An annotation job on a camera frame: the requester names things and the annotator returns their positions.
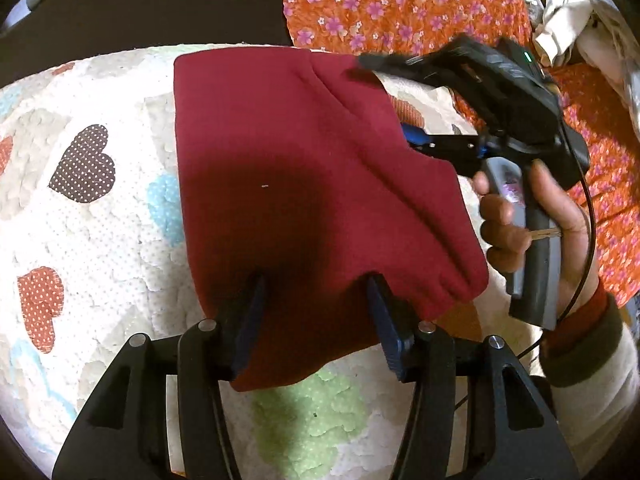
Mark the right forearm striped sleeve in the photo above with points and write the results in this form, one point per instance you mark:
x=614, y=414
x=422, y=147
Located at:
x=591, y=364

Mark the black cushion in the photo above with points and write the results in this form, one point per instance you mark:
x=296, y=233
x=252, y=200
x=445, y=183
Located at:
x=60, y=31

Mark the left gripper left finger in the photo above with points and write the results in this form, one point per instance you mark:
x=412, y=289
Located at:
x=121, y=431

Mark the orange floral cloth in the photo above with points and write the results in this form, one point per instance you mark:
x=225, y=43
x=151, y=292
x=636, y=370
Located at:
x=591, y=106

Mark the heart pattern quilted blanket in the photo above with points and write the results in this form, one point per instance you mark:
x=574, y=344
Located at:
x=93, y=252

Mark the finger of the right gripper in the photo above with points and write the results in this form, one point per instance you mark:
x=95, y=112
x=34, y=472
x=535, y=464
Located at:
x=465, y=153
x=412, y=67

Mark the maroon small garment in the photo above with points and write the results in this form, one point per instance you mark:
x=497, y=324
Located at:
x=293, y=163

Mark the white crumpled cloth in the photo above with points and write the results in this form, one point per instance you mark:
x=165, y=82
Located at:
x=599, y=33

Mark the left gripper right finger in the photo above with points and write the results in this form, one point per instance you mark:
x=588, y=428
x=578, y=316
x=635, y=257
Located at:
x=475, y=411

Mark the person right hand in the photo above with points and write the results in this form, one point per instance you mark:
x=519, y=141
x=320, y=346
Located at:
x=508, y=242

